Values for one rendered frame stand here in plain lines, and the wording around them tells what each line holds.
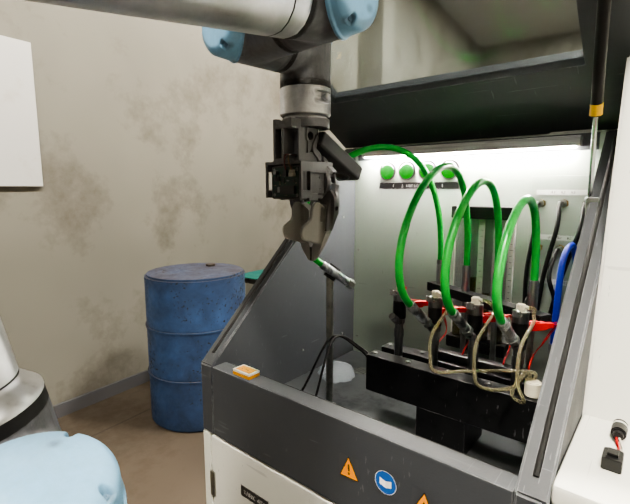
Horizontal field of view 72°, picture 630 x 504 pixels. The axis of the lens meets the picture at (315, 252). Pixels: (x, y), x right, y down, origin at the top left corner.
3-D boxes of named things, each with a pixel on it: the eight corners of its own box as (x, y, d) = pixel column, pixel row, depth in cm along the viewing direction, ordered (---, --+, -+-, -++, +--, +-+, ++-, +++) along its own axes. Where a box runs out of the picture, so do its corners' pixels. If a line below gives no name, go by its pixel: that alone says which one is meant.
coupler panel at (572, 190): (519, 311, 101) (528, 175, 97) (523, 308, 104) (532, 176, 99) (584, 322, 93) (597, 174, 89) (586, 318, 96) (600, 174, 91)
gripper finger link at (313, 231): (291, 264, 65) (291, 202, 64) (317, 259, 70) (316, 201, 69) (307, 266, 63) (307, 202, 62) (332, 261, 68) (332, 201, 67)
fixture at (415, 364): (364, 419, 96) (366, 353, 94) (388, 402, 104) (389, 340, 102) (532, 485, 75) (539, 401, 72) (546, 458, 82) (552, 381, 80)
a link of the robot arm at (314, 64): (262, 8, 62) (305, 24, 68) (264, 88, 64) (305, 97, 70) (301, -10, 57) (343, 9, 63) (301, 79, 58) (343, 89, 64)
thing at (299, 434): (213, 435, 97) (211, 366, 95) (229, 426, 100) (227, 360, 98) (505, 601, 58) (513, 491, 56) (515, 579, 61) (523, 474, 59)
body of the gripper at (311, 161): (264, 202, 65) (263, 118, 64) (302, 201, 72) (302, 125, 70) (303, 203, 60) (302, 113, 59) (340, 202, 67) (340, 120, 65)
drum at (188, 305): (194, 381, 306) (189, 258, 294) (266, 397, 283) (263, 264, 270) (128, 420, 254) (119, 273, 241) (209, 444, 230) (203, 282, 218)
